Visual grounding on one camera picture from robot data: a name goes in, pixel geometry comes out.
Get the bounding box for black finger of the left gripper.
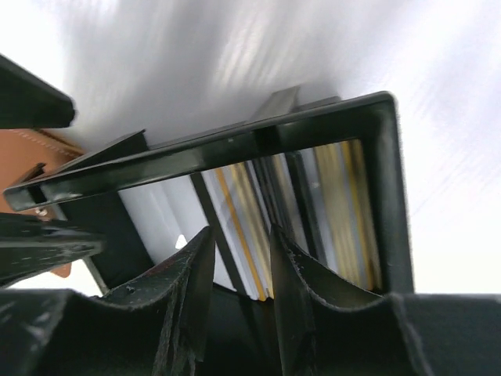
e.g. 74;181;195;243
1;56;105;286

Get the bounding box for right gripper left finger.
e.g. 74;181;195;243
105;226;216;376

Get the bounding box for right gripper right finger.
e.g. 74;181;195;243
270;224;380;375

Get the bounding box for brown leather card holder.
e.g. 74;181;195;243
1;129;99;287

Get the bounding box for credit cards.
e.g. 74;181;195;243
120;140;383;301

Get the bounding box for black card rack box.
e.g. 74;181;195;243
4;92;414;293

